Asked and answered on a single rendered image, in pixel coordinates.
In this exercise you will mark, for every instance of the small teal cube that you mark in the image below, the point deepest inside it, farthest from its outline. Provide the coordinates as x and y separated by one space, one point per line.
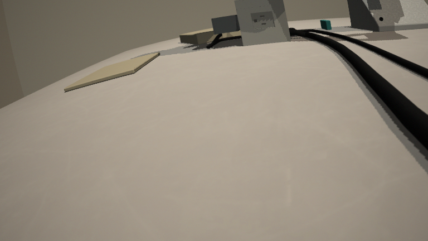
326 24

